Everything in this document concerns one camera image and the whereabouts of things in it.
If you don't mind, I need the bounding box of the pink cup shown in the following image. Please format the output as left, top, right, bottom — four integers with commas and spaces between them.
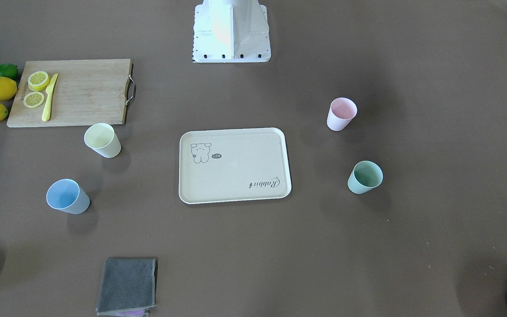
327, 98, 357, 132

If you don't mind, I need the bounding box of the beige rabbit tray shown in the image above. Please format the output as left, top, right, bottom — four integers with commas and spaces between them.
179, 128, 292, 204

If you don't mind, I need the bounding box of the green cup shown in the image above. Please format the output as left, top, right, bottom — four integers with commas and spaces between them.
347, 161, 383, 194

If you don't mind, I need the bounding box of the cream yellow cup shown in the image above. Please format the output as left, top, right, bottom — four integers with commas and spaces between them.
83, 123, 121, 158

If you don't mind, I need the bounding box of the grey folded cloth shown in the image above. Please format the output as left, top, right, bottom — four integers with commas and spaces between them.
96, 258, 157, 317

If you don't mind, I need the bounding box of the blue cup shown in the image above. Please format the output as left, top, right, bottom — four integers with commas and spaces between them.
46, 179, 90, 214

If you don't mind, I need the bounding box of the bamboo cutting board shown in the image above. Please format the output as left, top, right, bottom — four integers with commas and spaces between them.
7, 59, 132, 128

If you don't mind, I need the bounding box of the yellow plastic knife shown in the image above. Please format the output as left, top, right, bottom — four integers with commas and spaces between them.
41, 74, 59, 121

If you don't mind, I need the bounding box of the lemon half lower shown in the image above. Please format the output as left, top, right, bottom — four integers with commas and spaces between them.
22, 92, 45, 109

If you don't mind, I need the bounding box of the lemon half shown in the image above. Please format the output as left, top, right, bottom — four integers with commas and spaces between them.
22, 92, 45, 109
27, 71, 51, 92

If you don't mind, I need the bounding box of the lemon half upper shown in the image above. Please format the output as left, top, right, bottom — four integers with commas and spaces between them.
27, 71, 51, 92

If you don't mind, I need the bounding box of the whole yellow lemon upper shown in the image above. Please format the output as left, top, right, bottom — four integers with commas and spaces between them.
0, 77, 18, 102

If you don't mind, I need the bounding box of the green lime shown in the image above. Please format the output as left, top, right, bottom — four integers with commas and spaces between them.
0, 63, 18, 80

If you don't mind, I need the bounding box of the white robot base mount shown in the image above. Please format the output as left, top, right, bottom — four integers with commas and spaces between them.
192, 0, 271, 63

